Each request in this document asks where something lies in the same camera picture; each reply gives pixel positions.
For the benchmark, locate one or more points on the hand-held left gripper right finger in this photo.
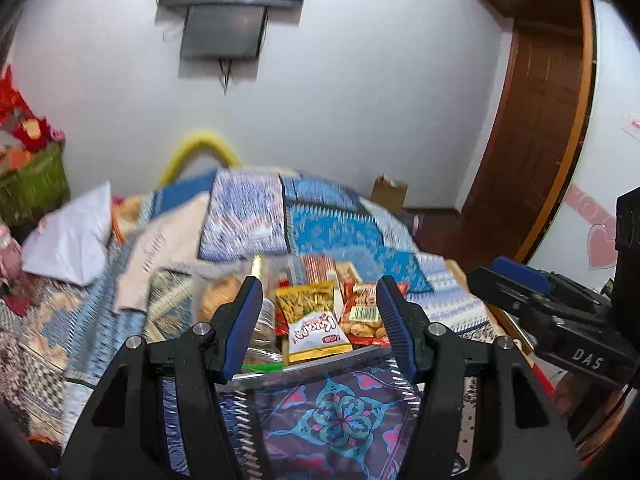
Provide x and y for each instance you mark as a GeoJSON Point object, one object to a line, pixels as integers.
{"type": "Point", "coordinates": [395, 320]}

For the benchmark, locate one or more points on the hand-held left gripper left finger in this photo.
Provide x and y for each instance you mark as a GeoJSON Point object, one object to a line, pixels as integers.
{"type": "Point", "coordinates": [245, 320]}

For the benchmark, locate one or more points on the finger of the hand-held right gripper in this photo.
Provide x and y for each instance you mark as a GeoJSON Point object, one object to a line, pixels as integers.
{"type": "Point", "coordinates": [522, 272]}
{"type": "Point", "coordinates": [500, 292]}

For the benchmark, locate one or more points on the clear zip bag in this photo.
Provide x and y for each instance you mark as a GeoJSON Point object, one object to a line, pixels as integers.
{"type": "Point", "coordinates": [260, 340]}

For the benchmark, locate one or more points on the red fried snack packet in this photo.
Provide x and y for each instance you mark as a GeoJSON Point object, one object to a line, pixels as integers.
{"type": "Point", "coordinates": [362, 315]}

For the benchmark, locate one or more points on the clear rice cracker packet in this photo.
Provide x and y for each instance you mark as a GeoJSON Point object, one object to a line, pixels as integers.
{"type": "Point", "coordinates": [220, 296]}

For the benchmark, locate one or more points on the yellow snack packet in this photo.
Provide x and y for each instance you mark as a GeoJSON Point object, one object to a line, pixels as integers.
{"type": "Point", "coordinates": [310, 322]}

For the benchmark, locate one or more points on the small red snack packet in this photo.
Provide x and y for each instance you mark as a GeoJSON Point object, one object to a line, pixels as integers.
{"type": "Point", "coordinates": [347, 275]}

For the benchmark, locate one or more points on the pink heart sticker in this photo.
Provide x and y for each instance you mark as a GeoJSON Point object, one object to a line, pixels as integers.
{"type": "Point", "coordinates": [600, 247]}

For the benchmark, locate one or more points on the orange striped wafer packet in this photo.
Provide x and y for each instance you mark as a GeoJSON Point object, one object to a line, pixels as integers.
{"type": "Point", "coordinates": [317, 269]}

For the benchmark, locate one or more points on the beige knitted sweater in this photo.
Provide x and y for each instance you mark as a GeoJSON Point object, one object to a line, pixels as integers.
{"type": "Point", "coordinates": [160, 245]}

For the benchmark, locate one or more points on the cardboard box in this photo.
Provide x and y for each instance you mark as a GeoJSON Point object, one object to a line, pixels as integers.
{"type": "Point", "coordinates": [390, 194]}

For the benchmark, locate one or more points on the wooden door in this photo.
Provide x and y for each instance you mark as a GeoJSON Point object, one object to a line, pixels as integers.
{"type": "Point", "coordinates": [540, 110]}

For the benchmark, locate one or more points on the yellow hoop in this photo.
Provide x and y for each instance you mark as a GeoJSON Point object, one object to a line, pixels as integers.
{"type": "Point", "coordinates": [200, 139]}

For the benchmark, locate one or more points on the white pillow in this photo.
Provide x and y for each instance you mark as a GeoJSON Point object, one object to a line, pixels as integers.
{"type": "Point", "coordinates": [70, 237]}

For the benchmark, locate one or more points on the black television bracket box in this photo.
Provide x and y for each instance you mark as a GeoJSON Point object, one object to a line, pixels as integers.
{"type": "Point", "coordinates": [222, 32]}

